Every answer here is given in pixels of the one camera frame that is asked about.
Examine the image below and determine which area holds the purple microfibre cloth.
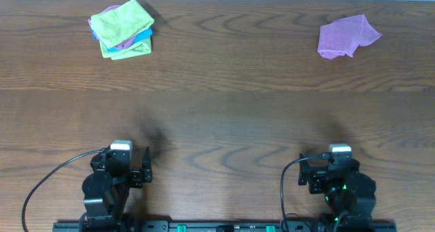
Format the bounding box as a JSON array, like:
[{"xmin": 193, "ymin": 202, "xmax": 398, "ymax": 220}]
[{"xmin": 317, "ymin": 14, "xmax": 382, "ymax": 59}]

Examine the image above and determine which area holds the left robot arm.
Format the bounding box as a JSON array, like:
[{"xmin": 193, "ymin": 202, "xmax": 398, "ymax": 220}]
[{"xmin": 78, "ymin": 147, "xmax": 153, "ymax": 231}]

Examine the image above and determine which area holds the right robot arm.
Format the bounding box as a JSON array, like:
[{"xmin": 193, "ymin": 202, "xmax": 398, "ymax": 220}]
[{"xmin": 298, "ymin": 152, "xmax": 376, "ymax": 232}]

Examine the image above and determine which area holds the bottom green folded cloth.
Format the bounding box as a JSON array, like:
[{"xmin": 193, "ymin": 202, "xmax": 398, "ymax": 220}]
[{"xmin": 99, "ymin": 37, "xmax": 152, "ymax": 60}]

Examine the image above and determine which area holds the green folded cloth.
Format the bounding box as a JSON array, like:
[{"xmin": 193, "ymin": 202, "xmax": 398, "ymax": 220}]
[
  {"xmin": 99, "ymin": 37, "xmax": 152, "ymax": 60},
  {"xmin": 90, "ymin": 0, "xmax": 154, "ymax": 48}
]

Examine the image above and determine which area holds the purple folded cloth in stack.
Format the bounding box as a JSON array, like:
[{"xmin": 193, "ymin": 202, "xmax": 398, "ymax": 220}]
[{"xmin": 91, "ymin": 5, "xmax": 136, "ymax": 52}]

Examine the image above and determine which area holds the top green folded cloth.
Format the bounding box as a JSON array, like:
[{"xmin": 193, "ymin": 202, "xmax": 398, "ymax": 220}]
[{"xmin": 90, "ymin": 0, "xmax": 154, "ymax": 48}]

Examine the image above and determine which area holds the right black camera cable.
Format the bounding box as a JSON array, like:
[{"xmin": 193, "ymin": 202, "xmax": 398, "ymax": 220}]
[{"xmin": 280, "ymin": 153, "xmax": 331, "ymax": 232}]

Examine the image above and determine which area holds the black camera cable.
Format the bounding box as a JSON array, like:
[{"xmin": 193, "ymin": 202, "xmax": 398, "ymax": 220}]
[
  {"xmin": 21, "ymin": 149, "xmax": 105, "ymax": 232},
  {"xmin": 280, "ymin": 153, "xmax": 331, "ymax": 232}
]

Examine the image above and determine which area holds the left black camera cable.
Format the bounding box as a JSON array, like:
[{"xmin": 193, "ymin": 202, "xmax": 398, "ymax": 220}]
[{"xmin": 21, "ymin": 149, "xmax": 105, "ymax": 232}]

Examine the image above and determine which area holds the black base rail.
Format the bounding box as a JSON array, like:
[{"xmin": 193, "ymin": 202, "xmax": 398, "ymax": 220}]
[{"xmin": 52, "ymin": 220, "xmax": 397, "ymax": 232}]

